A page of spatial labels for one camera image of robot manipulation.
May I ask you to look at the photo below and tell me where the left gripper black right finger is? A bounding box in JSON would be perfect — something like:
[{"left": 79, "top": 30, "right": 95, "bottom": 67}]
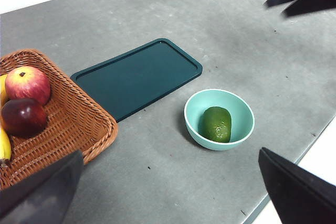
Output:
[{"left": 258, "top": 147, "right": 336, "bottom": 224}]

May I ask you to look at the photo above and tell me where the teal ribbed bowl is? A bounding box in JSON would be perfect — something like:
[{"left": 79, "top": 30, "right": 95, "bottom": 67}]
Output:
[{"left": 183, "top": 89, "right": 256, "bottom": 152}]

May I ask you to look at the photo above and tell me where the brown wicker basket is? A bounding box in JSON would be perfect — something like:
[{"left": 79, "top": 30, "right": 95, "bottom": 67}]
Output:
[{"left": 0, "top": 48, "right": 119, "bottom": 190}]

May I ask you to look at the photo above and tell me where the yellow banana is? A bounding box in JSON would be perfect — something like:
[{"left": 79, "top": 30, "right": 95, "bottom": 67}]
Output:
[{"left": 0, "top": 73, "right": 13, "bottom": 168}]

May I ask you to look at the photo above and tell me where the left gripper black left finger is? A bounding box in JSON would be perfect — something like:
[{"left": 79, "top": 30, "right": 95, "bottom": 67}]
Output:
[{"left": 0, "top": 150, "right": 84, "bottom": 224}]

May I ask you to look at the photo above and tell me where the dark rectangular tray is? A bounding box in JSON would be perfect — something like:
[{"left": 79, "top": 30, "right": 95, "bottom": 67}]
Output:
[{"left": 70, "top": 38, "right": 203, "bottom": 123}]

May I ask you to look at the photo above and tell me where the dark purple plum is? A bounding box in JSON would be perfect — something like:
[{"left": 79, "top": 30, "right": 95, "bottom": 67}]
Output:
[{"left": 1, "top": 97, "right": 49, "bottom": 138}]

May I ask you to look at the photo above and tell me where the red yellow apple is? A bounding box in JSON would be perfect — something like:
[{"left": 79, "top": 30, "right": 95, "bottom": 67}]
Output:
[{"left": 4, "top": 66, "right": 51, "bottom": 106}]

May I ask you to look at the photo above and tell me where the green avocado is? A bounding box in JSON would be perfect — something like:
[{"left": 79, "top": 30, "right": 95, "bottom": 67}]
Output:
[{"left": 202, "top": 106, "right": 233, "bottom": 143}]

